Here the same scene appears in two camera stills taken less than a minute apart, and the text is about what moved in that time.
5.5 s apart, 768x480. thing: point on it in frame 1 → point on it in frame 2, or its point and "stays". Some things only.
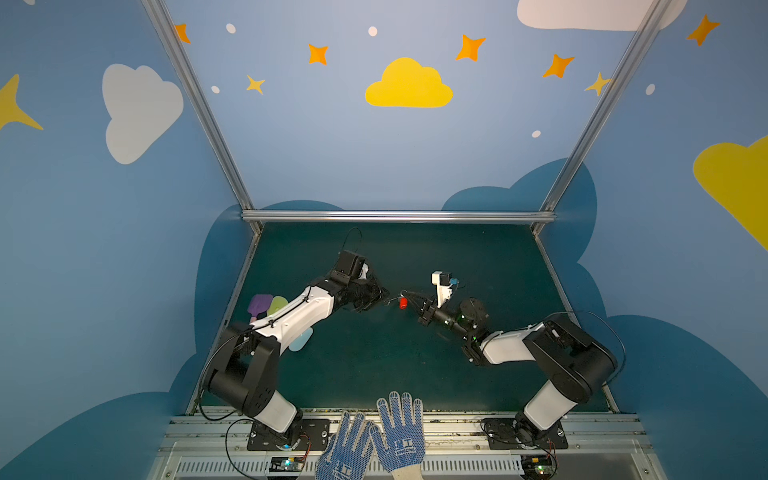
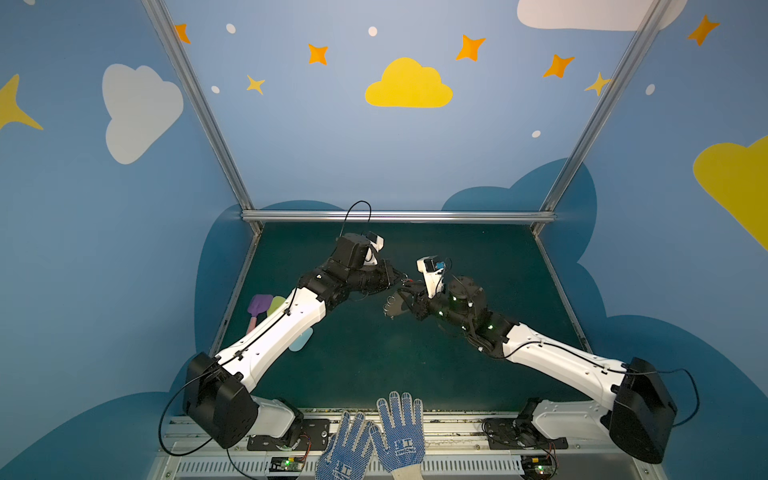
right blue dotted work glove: (402, 450) stays
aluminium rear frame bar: (397, 216) stays
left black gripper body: (369, 293) → (387, 274)
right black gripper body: (428, 312) stays
